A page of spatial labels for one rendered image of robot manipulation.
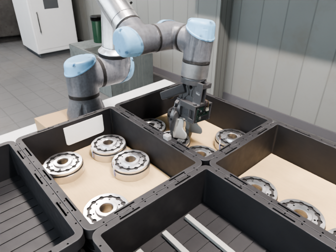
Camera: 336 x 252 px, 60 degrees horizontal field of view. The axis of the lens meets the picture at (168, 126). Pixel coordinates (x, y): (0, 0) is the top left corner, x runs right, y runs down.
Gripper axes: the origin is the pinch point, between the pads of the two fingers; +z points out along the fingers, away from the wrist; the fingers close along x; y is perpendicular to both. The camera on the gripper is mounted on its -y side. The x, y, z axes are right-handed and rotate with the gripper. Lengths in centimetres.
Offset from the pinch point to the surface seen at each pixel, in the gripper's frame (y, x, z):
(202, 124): -3.6, 14.4, 0.1
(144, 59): -198, 142, 32
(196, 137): 1.1, 6.5, 1.1
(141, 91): -65, 35, 10
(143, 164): 3.8, -17.2, 1.4
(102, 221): 19.5, -38.9, -2.8
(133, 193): 8.4, -23.7, 5.2
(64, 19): -388, 138, 15
